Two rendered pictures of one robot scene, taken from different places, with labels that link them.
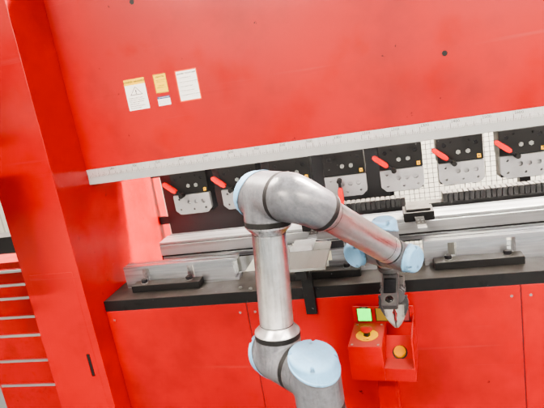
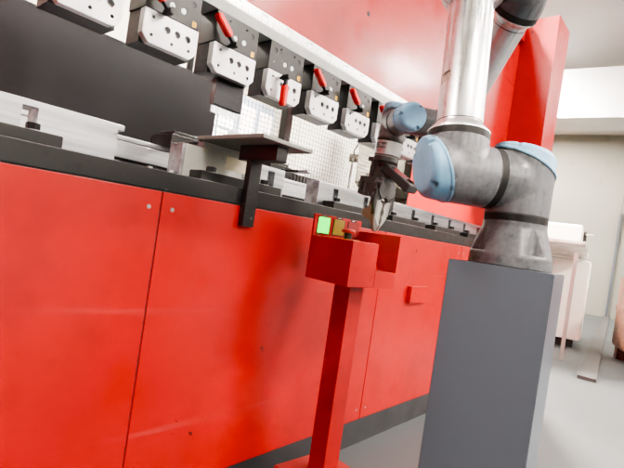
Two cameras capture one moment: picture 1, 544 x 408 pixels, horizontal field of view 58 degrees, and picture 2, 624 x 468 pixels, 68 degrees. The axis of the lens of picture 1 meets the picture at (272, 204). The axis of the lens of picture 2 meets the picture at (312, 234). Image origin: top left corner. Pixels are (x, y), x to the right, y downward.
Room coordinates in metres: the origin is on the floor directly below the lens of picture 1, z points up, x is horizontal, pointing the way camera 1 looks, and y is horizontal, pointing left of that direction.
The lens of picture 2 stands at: (0.96, 0.94, 0.79)
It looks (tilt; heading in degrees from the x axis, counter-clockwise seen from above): 0 degrees down; 297
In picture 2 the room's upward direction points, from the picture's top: 8 degrees clockwise
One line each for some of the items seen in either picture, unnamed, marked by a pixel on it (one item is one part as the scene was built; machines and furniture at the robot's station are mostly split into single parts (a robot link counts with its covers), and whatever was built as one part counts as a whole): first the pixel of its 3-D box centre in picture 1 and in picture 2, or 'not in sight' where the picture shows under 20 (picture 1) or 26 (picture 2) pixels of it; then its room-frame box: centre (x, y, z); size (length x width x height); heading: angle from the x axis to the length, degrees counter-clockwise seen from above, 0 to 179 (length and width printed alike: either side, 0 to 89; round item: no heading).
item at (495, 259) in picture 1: (478, 261); (352, 210); (1.65, -0.69, 0.89); 0.30 x 0.05 x 0.03; 77
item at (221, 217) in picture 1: (270, 189); (69, 91); (2.39, -0.01, 1.12); 1.13 x 0.02 x 0.44; 77
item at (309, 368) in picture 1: (313, 375); (517, 181); (1.04, -0.03, 0.94); 0.13 x 0.12 x 0.14; 36
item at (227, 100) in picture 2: not in sight; (227, 99); (1.84, -0.12, 1.13); 0.10 x 0.02 x 0.10; 77
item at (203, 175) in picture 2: (320, 272); (238, 184); (1.78, -0.14, 0.89); 0.30 x 0.05 x 0.03; 77
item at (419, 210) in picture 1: (419, 216); (285, 168); (1.89, -0.57, 1.01); 0.26 x 0.12 x 0.05; 167
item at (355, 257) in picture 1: (368, 249); (411, 120); (1.33, -0.25, 1.12); 0.11 x 0.11 x 0.08; 36
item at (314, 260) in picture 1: (303, 256); (254, 144); (1.70, -0.08, 1.00); 0.26 x 0.18 x 0.01; 167
